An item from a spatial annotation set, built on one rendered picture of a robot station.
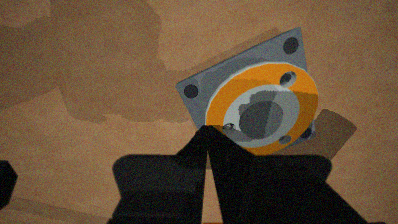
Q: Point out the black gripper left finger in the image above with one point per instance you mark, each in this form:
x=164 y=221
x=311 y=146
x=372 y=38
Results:
x=183 y=172

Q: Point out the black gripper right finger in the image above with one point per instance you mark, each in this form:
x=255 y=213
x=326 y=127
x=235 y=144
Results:
x=236 y=173

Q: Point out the grey square base plate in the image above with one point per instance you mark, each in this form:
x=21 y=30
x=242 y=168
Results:
x=261 y=119

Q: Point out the orange round plate with holes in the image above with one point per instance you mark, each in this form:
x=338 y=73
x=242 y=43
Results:
x=298 y=100

